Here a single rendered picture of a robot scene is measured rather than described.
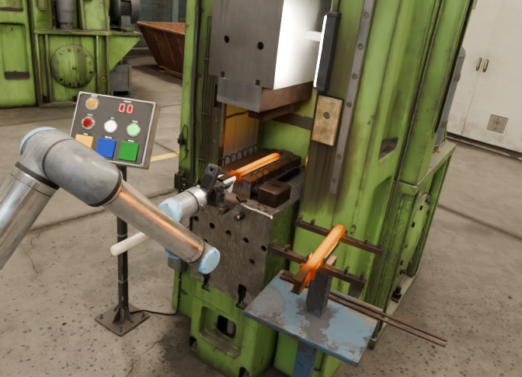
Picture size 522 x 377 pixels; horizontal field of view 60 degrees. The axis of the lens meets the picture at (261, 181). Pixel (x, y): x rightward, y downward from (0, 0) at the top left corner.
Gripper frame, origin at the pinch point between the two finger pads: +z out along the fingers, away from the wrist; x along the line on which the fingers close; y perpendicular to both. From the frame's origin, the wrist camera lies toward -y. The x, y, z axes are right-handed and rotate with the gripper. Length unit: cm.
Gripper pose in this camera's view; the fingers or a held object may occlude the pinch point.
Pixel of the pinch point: (231, 176)
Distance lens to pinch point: 177.7
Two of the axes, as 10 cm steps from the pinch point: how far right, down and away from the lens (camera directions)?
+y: -0.9, 9.0, 4.3
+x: 8.3, 3.0, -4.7
